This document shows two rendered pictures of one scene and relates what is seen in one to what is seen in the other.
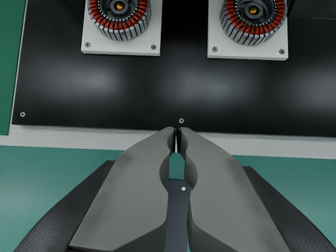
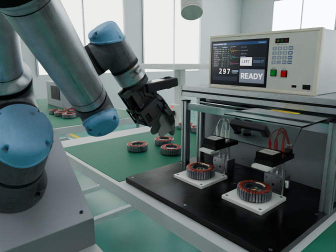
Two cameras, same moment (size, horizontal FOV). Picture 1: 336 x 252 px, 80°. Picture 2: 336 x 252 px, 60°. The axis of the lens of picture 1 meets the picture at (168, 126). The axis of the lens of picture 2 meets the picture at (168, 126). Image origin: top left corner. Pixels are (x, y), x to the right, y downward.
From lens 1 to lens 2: 84 cm
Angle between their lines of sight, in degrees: 73
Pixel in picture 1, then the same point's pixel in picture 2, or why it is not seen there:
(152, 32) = (205, 181)
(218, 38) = (232, 193)
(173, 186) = not seen: outside the picture
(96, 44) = (181, 175)
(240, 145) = (203, 231)
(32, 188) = not seen: outside the picture
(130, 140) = (156, 204)
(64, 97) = (151, 180)
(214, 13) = not seen: hidden behind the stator
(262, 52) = (248, 205)
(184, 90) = (198, 199)
